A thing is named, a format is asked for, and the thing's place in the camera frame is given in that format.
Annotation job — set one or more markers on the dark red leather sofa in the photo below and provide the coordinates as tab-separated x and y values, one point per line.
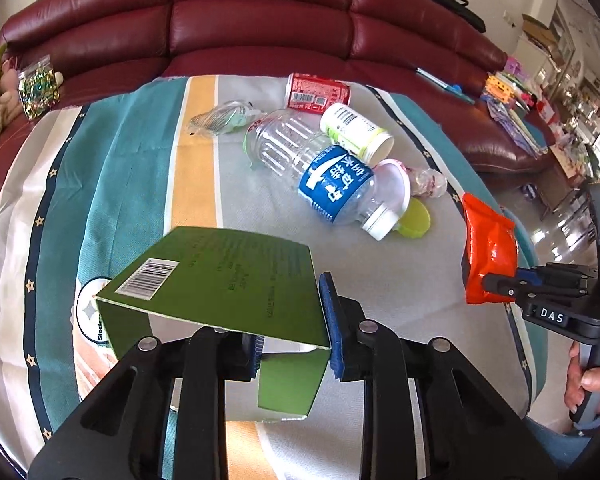
107	47

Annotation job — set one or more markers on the red soda can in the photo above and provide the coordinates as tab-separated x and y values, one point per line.
313	94

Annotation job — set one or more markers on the clear plastic bag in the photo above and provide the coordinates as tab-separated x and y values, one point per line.
428	183

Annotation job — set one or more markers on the clear green wrapper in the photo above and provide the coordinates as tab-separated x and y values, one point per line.
224	119

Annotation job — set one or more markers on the person's right hand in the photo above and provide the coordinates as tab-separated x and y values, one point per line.
579	381

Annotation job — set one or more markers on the green cardboard box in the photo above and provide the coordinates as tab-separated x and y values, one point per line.
242	282

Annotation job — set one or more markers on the orange snack bag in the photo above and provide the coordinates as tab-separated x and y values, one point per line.
491	248

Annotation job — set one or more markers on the jar of colourful beads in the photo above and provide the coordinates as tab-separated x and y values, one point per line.
39	88

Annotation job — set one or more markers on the blue pen on sofa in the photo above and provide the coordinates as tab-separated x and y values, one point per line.
454	89

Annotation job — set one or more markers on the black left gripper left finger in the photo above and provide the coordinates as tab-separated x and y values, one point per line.
118	430

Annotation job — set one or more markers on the lime green plastic lid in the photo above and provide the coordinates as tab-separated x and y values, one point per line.
416	221

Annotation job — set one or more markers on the clear bottle blue label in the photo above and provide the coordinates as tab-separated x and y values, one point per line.
335	183

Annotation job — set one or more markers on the striped star tablecloth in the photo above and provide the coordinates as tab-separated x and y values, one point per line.
93	187

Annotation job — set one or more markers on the white green-rimmed cup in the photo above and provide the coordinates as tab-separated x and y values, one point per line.
357	134

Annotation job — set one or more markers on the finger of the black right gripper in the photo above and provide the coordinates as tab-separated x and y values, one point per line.
500	288
555	273

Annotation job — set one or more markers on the colourful books on sofa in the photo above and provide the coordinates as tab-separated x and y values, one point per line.
511	97

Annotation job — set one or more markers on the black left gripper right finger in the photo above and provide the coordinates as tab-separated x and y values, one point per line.
428	412

